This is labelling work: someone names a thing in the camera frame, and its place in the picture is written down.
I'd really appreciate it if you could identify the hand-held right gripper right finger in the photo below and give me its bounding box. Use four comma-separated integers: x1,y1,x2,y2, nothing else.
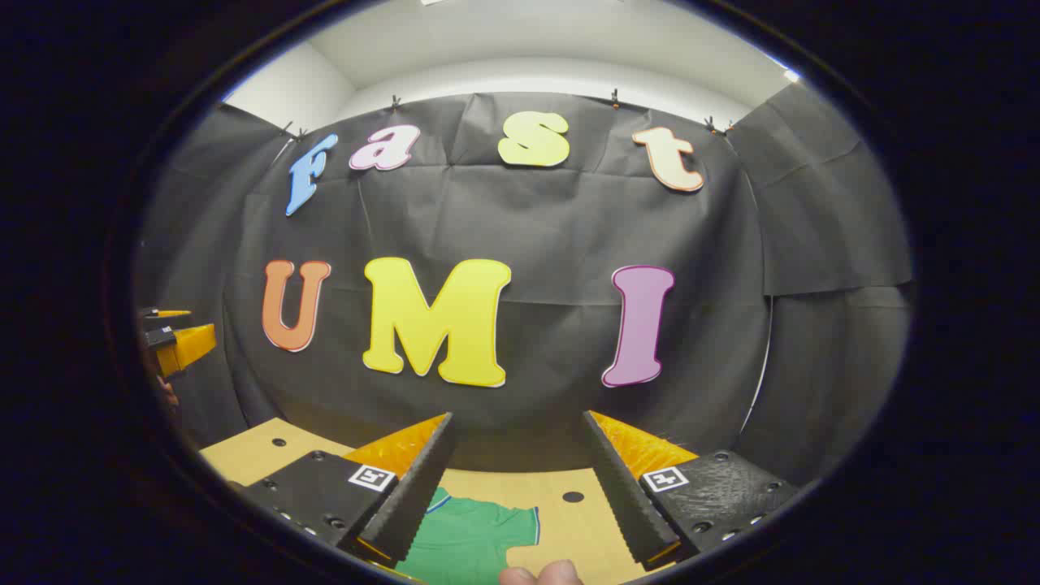
580,410,804,571

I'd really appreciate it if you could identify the black backdrop cloth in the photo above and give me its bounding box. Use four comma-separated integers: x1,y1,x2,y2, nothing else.
134,81,915,488

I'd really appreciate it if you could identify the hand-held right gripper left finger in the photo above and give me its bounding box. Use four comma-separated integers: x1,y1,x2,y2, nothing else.
232,412,456,570

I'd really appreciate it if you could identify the green T-shirt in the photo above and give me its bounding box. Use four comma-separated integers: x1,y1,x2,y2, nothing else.
392,486,541,585

